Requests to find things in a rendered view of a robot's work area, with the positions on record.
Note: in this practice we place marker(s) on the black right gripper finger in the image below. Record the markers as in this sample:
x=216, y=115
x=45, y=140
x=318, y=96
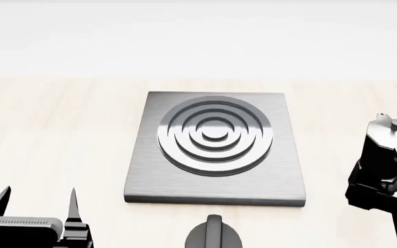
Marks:
x=357, y=171

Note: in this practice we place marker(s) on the grey metal stove plate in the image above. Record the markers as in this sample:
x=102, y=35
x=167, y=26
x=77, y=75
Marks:
x=143, y=180

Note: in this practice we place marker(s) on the dark grey stove knob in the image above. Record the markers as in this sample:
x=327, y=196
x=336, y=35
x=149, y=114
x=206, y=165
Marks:
x=213, y=233

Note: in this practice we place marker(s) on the black and silver moka pot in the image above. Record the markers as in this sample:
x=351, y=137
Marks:
x=379, y=144

